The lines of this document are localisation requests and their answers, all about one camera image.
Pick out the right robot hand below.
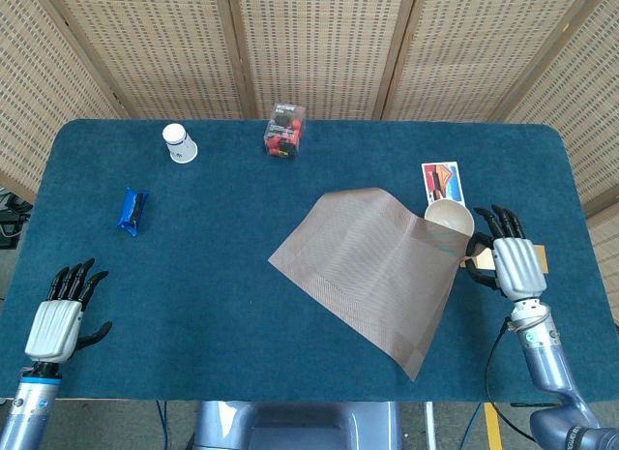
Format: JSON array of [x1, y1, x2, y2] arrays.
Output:
[[464, 203, 548, 305]]

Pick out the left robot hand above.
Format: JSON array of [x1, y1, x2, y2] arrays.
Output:
[[23, 257, 113, 365]]

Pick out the beige bowl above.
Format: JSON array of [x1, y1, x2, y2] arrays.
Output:
[[423, 199, 476, 238]]

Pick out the brown woven placemat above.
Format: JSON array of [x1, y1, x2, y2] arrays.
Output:
[[267, 187, 471, 383]]

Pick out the kraft bookmark with tassel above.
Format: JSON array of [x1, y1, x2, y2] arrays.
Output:
[[458, 244, 550, 275]]

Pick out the picture postcard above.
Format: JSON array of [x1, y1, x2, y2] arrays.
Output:
[[421, 161, 468, 209]]

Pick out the blue snack packet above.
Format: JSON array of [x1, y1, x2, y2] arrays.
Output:
[[115, 187, 150, 237]]

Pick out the blue table cloth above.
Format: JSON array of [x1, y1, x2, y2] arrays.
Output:
[[0, 118, 619, 403]]

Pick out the white table leg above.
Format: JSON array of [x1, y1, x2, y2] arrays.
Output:
[[424, 402, 437, 450]]

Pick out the white paper cup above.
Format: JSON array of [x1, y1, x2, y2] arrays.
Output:
[[162, 123, 199, 165]]

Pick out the grey robot torso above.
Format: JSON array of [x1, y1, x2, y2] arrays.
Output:
[[192, 400, 402, 450]]

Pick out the clear box of clips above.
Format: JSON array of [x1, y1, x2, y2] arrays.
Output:
[[262, 103, 307, 161]]

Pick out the woven folding screen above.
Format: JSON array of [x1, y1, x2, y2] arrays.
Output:
[[0, 0, 619, 325]]

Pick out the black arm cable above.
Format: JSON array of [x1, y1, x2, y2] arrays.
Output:
[[485, 316, 538, 444]]

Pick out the black equipment with cables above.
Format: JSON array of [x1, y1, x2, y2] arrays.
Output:
[[0, 188, 34, 251]]

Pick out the blue cable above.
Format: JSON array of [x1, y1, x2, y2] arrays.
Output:
[[461, 402, 486, 450], [155, 400, 169, 450]]

